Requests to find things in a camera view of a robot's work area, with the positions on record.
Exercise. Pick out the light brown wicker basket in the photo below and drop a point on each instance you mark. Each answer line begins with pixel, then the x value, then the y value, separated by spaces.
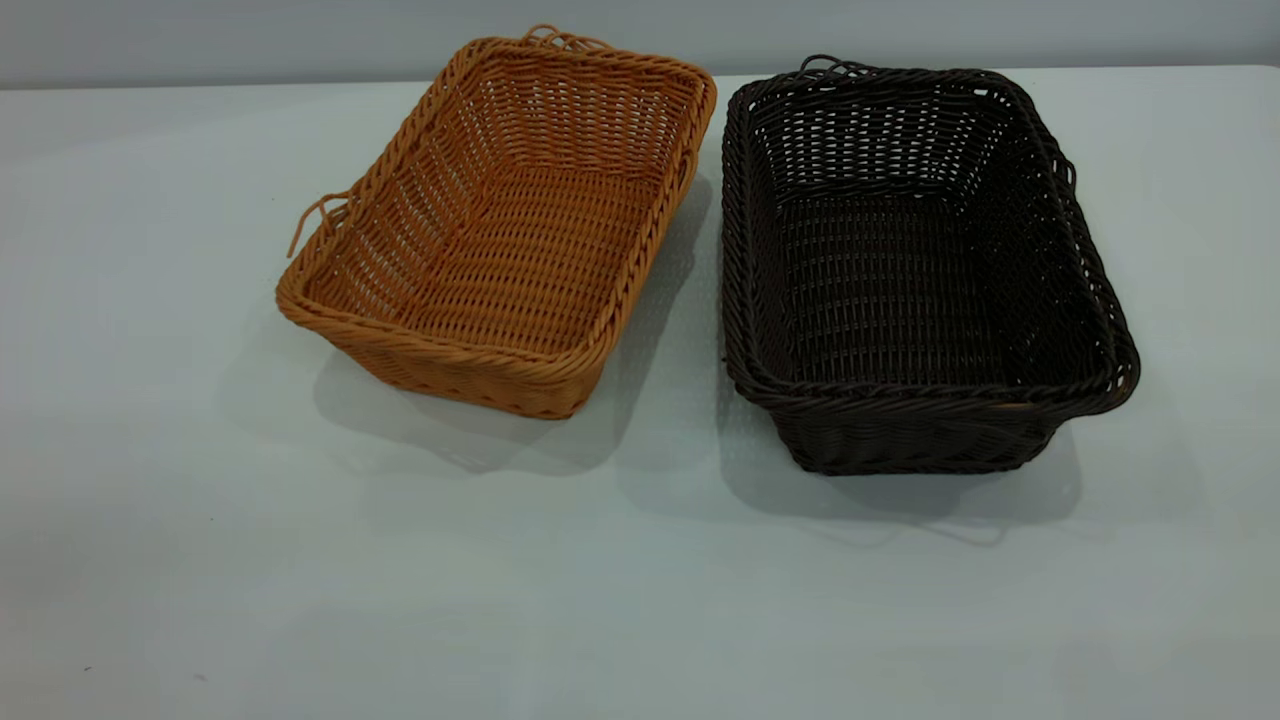
pixel 520 260

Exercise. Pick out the dark brown wicker basket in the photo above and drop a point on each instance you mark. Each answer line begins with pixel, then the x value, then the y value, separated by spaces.
pixel 890 300

